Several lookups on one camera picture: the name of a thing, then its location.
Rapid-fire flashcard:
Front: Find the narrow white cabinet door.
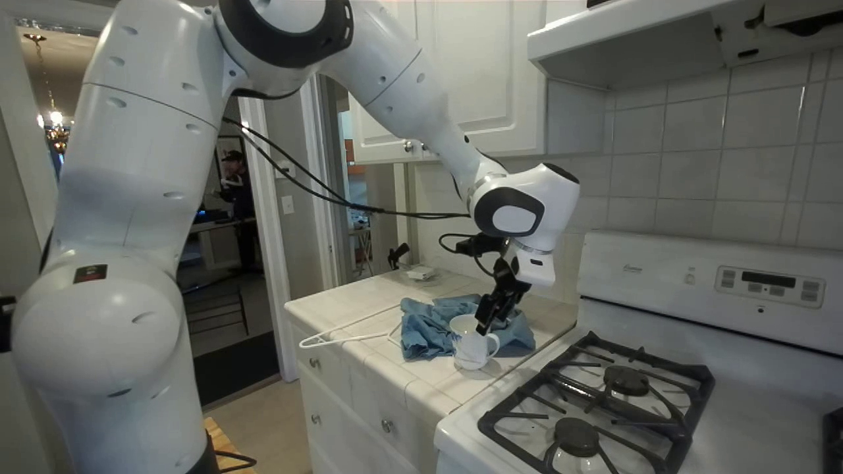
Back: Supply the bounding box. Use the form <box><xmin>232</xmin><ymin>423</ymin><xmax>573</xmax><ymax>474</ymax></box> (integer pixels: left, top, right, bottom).
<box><xmin>346</xmin><ymin>0</ymin><xmax>548</xmax><ymax>162</ymax></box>

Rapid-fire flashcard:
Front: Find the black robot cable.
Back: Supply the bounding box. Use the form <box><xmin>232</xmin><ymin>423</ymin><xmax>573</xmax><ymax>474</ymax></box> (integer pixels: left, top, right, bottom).
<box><xmin>220</xmin><ymin>86</ymin><xmax>474</xmax><ymax>222</ymax></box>
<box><xmin>229</xmin><ymin>115</ymin><xmax>474</xmax><ymax>222</ymax></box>

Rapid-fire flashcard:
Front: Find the white base cabinet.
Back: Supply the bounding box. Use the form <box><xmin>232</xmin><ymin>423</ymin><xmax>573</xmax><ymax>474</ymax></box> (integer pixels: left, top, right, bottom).
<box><xmin>285</xmin><ymin>311</ymin><xmax>441</xmax><ymax>474</ymax></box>

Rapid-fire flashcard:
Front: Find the white range hood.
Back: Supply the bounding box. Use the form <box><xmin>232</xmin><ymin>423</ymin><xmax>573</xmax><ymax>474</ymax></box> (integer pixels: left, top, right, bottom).
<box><xmin>524</xmin><ymin>0</ymin><xmax>843</xmax><ymax>95</ymax></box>

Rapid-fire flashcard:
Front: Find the black handle tool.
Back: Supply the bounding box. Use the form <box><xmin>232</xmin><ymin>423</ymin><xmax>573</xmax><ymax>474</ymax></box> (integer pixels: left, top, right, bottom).
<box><xmin>386</xmin><ymin>240</ymin><xmax>414</xmax><ymax>270</ymax></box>

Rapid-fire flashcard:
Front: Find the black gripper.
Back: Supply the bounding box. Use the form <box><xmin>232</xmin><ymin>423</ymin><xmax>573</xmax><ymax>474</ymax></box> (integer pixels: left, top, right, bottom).
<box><xmin>470</xmin><ymin>252</ymin><xmax>535</xmax><ymax>340</ymax></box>

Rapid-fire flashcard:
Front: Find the white door frame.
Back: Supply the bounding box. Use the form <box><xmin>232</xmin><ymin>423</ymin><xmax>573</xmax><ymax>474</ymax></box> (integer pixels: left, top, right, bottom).
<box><xmin>233</xmin><ymin>81</ymin><xmax>342</xmax><ymax>387</ymax></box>

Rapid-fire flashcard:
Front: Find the black burner grate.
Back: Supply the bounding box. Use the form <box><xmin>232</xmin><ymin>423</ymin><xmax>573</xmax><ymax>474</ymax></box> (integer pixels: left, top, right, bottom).
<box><xmin>474</xmin><ymin>328</ymin><xmax>719</xmax><ymax>474</ymax></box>

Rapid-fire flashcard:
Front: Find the white mug with blue print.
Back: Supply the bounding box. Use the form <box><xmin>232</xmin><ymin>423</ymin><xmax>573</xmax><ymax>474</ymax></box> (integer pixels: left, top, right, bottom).
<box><xmin>449</xmin><ymin>323</ymin><xmax>502</xmax><ymax>372</ymax></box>

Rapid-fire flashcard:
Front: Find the white gas stove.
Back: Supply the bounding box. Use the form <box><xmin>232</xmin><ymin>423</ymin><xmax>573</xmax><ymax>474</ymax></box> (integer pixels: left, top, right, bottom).
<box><xmin>431</xmin><ymin>229</ymin><xmax>843</xmax><ymax>474</ymax></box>

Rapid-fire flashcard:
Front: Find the thin white cable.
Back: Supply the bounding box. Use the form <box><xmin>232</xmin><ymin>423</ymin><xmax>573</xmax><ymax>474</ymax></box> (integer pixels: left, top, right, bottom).
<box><xmin>296</xmin><ymin>318</ymin><xmax>406</xmax><ymax>349</ymax></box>

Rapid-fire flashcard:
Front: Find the glowing chandelier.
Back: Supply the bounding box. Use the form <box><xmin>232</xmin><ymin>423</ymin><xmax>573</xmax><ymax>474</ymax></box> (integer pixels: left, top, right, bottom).
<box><xmin>34</xmin><ymin>95</ymin><xmax>75</xmax><ymax>152</ymax></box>

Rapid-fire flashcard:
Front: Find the blue cloth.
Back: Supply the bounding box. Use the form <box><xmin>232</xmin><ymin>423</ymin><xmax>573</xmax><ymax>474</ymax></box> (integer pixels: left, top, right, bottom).
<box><xmin>398</xmin><ymin>291</ymin><xmax>537</xmax><ymax>362</ymax></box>

